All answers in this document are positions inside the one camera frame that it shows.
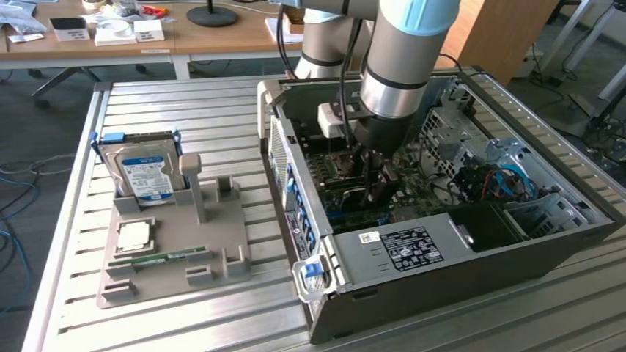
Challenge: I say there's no black cable behind case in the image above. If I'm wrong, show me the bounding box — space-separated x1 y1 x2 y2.
434 54 464 74

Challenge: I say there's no silver CPU chip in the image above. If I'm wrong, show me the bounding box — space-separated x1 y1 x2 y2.
117 221 153 252

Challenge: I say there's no green motherboard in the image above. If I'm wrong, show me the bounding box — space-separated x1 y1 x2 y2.
301 130 446 234

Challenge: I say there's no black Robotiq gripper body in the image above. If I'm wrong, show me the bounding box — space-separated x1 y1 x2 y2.
352 114 417 159

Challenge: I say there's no white label card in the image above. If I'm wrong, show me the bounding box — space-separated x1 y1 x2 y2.
9 32 46 44

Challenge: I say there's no orange plastic item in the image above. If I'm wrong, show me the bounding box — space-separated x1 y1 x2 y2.
139 5 171 19

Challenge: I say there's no brown cardboard box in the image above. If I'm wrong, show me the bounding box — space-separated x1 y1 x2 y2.
283 3 308 34

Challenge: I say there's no grey parts rack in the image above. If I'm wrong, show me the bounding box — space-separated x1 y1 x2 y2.
97 153 255 310

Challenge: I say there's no blue case latch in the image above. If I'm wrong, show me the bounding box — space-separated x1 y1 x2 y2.
302 256 328 282

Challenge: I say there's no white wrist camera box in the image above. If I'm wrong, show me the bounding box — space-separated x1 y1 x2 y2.
317 102 366 139

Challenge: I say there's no clear plastic bag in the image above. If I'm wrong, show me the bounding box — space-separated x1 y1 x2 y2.
0 1 49 34

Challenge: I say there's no white box with black top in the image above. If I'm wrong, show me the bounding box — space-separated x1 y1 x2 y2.
50 17 93 43

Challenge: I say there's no stack of white papers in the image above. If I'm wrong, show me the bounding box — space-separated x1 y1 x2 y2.
266 16 306 45

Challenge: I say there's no black round lamp base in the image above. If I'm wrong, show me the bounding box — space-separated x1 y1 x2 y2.
186 0 241 27

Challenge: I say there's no blue wire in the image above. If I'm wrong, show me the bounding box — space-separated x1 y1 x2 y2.
493 164 540 202

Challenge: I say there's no green RAM stick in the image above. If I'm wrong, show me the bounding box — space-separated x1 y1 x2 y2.
109 247 207 268

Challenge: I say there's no white box with tape roll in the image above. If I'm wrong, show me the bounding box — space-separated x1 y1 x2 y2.
94 20 138 47

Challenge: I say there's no white floor cable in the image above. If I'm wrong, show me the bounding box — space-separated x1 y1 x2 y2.
0 152 78 177

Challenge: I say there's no silver disk bay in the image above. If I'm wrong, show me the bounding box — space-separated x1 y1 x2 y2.
504 192 592 239

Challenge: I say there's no perforated metal drive cage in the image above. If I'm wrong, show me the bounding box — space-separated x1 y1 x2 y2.
420 106 533 177

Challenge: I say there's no blue floor cable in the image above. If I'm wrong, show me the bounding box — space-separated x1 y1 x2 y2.
0 175 39 316

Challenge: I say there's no open black PC case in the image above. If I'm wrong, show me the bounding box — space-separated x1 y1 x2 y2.
258 65 621 345

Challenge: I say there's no small white box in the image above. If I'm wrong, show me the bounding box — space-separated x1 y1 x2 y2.
134 18 167 43

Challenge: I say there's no CPU socket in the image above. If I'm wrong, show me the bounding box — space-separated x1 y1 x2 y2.
332 151 366 180

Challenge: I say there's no wooden desk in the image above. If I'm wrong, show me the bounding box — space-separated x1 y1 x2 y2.
0 0 373 80

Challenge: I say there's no grey power supply unit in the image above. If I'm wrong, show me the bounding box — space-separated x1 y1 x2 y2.
332 214 478 285

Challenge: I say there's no hard disk in blue caddy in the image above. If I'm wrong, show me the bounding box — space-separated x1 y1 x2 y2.
90 126 186 208

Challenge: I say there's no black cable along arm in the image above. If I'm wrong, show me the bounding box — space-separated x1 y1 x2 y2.
277 3 366 144

